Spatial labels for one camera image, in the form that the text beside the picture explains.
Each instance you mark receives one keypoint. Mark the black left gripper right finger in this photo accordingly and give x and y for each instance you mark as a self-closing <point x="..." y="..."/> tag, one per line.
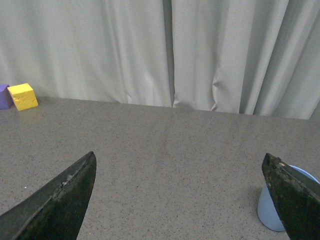
<point x="295" y="196"/>

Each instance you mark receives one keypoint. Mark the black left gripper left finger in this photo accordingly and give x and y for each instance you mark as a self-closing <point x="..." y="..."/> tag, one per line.
<point x="55" y="211"/>

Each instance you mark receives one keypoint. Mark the light blue cup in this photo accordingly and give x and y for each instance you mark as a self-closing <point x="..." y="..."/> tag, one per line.
<point x="266" y="210"/>

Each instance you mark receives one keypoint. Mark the purple foam cube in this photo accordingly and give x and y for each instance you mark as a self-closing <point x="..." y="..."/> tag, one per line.
<point x="5" y="98"/>

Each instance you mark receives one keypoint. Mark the yellow foam cube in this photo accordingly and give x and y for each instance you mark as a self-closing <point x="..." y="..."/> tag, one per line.
<point x="23" y="96"/>

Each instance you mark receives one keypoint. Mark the grey-white curtain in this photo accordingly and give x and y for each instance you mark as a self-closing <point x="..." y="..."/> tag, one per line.
<point x="254" y="57"/>

